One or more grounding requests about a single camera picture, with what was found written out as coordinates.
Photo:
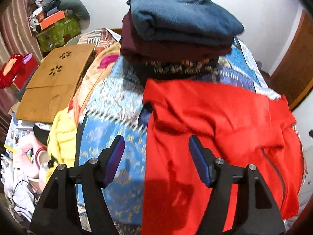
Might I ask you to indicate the green patterned storage box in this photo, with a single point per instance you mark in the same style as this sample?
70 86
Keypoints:
58 34

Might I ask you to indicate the orange box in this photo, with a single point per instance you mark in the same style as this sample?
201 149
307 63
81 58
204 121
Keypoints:
47 22

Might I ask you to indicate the brown wooden door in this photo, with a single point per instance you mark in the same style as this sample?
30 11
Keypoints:
293 76

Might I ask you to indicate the red garment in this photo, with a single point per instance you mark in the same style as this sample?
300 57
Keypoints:
237 125

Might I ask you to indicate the yellow garment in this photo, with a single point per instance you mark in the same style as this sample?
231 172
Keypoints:
61 145

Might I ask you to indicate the orange pink blanket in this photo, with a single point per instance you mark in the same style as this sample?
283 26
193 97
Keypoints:
99 69

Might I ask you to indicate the red plush toy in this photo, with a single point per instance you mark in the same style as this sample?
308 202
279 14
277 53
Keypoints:
16 65

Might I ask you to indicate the folded maroon garment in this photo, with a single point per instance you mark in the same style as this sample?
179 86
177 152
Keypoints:
135 48

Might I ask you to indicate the brown wooden lap desk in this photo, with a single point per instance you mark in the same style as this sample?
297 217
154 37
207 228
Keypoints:
54 83

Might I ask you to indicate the folded blue sweater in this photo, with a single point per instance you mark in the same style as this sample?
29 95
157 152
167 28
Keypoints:
198 21

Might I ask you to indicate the dark patterned folded garment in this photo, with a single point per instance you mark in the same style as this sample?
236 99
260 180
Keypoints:
179 70

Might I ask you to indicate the striped curtain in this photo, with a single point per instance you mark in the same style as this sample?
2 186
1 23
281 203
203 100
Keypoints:
16 36

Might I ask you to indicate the blue patchwork bedspread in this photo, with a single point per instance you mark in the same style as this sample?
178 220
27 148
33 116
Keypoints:
116 108

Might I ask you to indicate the grey green pillow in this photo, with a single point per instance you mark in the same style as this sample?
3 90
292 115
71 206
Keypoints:
77 7

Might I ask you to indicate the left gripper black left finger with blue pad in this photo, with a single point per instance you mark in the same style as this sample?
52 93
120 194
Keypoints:
57 210

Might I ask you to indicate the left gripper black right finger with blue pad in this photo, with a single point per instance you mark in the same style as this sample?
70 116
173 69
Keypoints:
256 209

